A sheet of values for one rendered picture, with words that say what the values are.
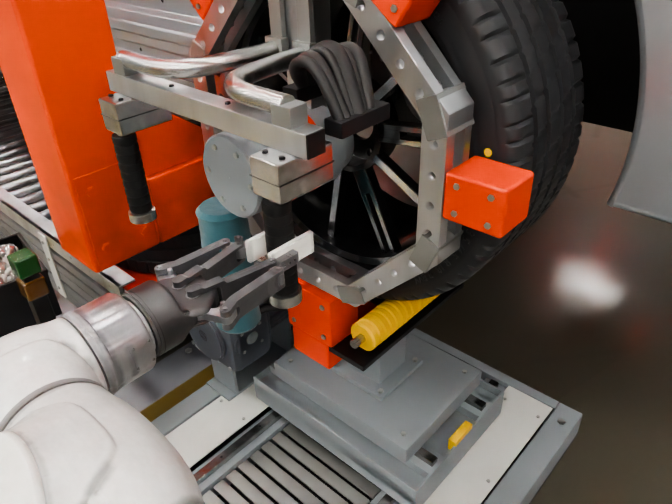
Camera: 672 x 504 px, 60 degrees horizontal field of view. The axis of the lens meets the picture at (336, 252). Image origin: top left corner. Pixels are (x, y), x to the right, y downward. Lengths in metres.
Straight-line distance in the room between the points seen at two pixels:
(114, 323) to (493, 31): 0.57
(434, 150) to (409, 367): 0.74
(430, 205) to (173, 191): 0.70
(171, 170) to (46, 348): 0.84
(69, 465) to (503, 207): 0.55
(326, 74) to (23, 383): 0.44
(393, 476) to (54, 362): 0.88
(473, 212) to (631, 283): 1.52
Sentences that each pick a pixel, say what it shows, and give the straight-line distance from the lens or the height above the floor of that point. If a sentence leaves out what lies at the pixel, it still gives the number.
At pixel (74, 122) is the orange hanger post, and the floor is 0.84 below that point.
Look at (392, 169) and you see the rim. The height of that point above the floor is 0.80.
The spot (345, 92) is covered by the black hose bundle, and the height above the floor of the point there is 1.00.
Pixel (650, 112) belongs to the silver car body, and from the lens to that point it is 0.99.
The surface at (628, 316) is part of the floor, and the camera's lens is 2.10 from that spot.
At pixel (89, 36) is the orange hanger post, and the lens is 1.20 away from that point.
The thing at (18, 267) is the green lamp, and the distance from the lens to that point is 1.17.
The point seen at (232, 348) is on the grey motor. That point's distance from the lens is 1.37.
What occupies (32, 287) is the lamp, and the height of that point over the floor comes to 0.60.
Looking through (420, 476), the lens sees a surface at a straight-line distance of 1.32.
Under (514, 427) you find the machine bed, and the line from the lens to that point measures 1.53.
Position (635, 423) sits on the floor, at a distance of 1.75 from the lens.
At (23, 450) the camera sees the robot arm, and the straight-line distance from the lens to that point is 0.44.
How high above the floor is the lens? 1.21
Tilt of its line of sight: 33 degrees down
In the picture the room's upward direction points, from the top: 2 degrees counter-clockwise
